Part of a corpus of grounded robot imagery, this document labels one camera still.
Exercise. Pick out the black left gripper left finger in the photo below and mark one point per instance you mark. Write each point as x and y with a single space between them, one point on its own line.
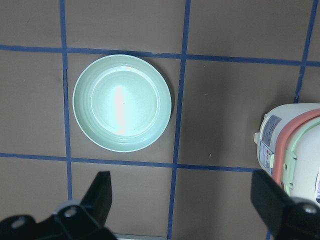
78 221

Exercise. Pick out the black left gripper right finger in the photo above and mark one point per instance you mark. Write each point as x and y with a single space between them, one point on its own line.
287 218

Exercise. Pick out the white pink rice cooker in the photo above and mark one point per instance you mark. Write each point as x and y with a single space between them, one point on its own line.
288 149

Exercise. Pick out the light green plate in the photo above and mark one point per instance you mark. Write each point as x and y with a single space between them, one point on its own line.
122 103

